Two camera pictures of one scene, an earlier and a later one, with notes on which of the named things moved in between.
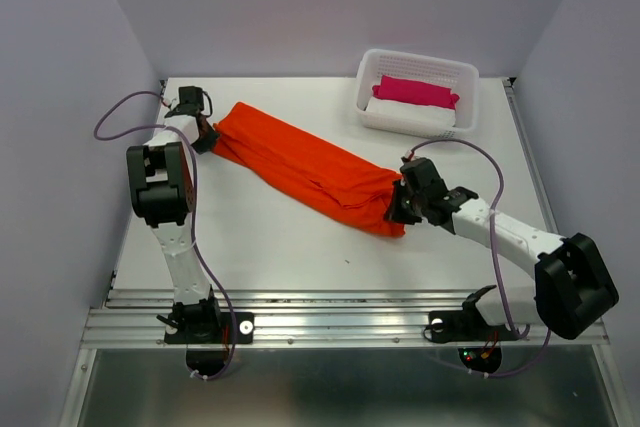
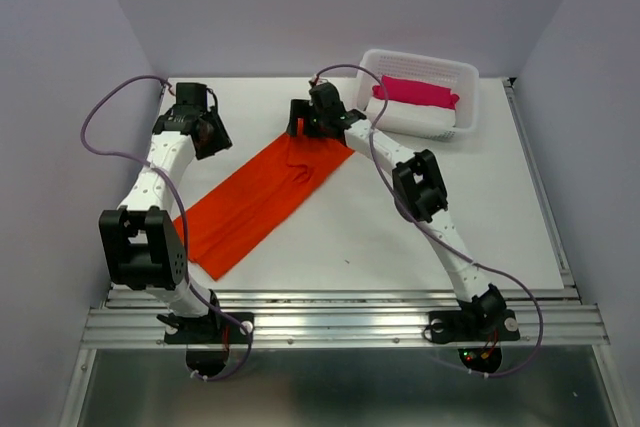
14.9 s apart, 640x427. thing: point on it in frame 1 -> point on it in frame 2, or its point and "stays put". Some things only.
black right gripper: [394, 212] -> [299, 109]
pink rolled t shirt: [414, 91] stays put
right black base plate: [464, 326] stays put
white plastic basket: [461, 77] stays put
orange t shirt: [329, 181] -> [231, 222]
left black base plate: [235, 327] stays put
